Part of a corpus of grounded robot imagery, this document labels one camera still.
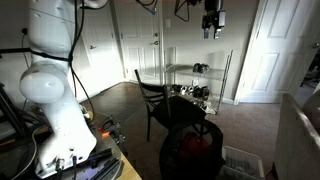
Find black garment pile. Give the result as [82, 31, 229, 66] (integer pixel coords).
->
[153, 96, 208, 129]

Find white door with lever handle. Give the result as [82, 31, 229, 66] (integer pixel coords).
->
[78, 0, 124, 101]

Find black wooden chair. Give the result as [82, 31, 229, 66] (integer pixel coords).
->
[133, 68, 209, 143]

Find grey floor cable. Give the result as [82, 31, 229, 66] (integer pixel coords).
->
[13, 124, 44, 180]

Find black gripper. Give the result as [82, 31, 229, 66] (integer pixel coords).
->
[201, 0, 227, 40]

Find beige bed footboard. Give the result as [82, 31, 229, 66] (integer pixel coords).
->
[273, 93, 320, 180]

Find black tripod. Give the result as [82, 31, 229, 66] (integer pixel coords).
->
[0, 83, 31, 141]

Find orange handled clamp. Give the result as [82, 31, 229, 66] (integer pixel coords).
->
[96, 114, 128, 146]

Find white plastic basket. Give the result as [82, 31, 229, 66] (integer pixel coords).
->
[219, 145, 266, 180]

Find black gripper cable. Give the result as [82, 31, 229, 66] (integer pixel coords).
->
[134, 0, 204, 24]

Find black base rails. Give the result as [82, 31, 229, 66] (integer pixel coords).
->
[76, 148, 123, 180]

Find black chunky shoe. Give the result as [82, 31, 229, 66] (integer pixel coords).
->
[196, 85, 212, 101]

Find metal wire shoe shelf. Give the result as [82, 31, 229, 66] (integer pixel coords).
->
[163, 49, 234, 116]

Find white door with round knobs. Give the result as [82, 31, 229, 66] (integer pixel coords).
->
[114, 0, 164, 84]

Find wide white panel door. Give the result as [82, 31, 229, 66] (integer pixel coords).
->
[238, 0, 320, 104]

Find white sneaker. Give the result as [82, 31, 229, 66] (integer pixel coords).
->
[181, 85, 196, 97]

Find dark small shoe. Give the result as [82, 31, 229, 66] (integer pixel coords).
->
[170, 83, 181, 94]

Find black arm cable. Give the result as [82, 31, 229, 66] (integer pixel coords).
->
[64, 0, 96, 121]

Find black mesh laundry bag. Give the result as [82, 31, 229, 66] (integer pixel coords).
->
[158, 119, 227, 180]

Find white shoes pair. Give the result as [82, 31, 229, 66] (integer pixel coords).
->
[196, 99, 218, 115]

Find red towel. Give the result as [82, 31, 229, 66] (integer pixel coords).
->
[178, 131, 212, 164]

